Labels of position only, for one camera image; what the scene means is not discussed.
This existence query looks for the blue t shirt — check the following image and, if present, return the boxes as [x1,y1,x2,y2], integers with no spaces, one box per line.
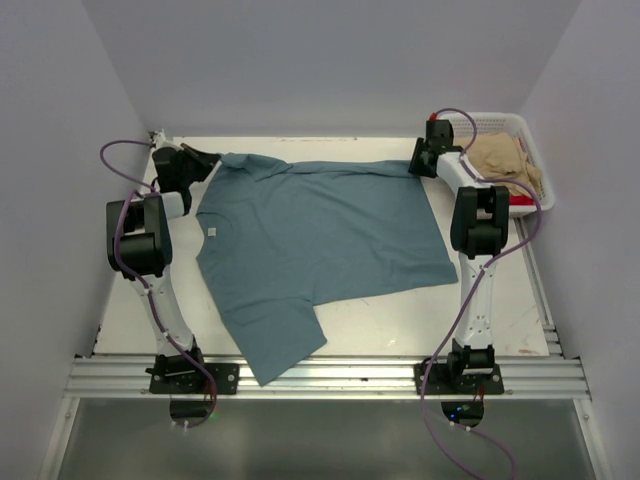
[196,153,458,385]

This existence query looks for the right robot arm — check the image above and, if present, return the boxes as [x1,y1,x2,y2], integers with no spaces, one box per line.
[409,113,509,394]

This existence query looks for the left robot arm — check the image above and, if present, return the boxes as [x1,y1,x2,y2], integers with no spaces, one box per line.
[99,139,221,393]

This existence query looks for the white plastic laundry basket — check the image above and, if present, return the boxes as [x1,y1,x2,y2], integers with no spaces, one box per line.
[438,111,555,218]

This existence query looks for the beige t shirt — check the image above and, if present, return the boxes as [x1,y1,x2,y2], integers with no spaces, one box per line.
[467,132,542,196]

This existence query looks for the red t shirt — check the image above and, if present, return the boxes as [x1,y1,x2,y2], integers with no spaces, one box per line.
[509,195,535,206]

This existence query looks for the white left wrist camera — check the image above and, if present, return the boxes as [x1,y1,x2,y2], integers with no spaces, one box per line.
[150,130,171,148]

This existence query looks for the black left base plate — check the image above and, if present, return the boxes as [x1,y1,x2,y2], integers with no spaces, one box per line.
[145,363,240,395]

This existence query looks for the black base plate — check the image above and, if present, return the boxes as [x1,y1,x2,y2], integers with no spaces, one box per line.
[413,357,505,395]
[145,363,240,395]

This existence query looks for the aluminium mounting rail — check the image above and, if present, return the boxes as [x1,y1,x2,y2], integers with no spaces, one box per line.
[65,219,590,400]

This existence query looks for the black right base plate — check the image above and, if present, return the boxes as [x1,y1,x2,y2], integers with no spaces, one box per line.
[413,357,505,395]

